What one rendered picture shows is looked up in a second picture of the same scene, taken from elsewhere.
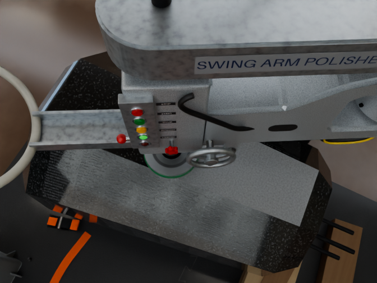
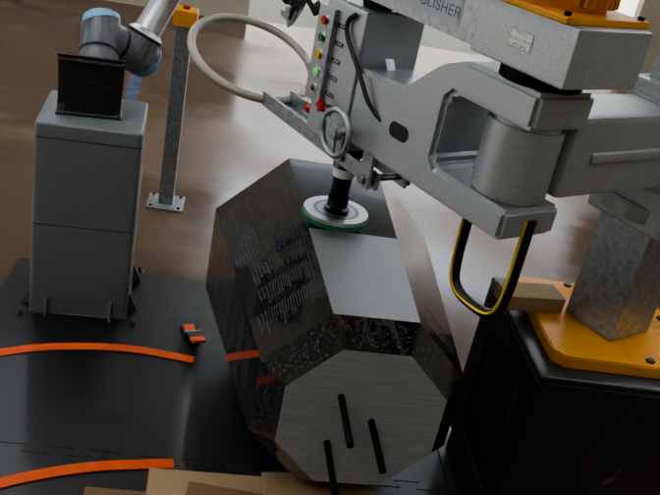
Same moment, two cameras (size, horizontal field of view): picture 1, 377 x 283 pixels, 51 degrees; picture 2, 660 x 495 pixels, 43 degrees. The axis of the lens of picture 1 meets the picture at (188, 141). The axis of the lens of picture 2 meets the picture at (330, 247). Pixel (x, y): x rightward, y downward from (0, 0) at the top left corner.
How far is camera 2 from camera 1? 2.24 m
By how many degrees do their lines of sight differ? 54
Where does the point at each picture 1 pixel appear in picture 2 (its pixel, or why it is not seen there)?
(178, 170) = (317, 214)
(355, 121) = (458, 177)
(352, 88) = (445, 68)
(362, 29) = not seen: outside the picture
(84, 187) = (250, 216)
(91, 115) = not seen: hidden behind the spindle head
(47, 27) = not seen: hidden behind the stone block
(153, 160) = (313, 201)
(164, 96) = (344, 13)
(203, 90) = (363, 15)
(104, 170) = (277, 207)
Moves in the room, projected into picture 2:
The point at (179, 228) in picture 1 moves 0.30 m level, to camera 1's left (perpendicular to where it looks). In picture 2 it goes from (257, 278) to (222, 235)
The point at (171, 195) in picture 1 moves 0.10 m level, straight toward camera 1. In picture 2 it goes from (289, 245) to (262, 248)
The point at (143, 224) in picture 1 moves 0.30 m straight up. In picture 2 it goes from (242, 265) to (254, 183)
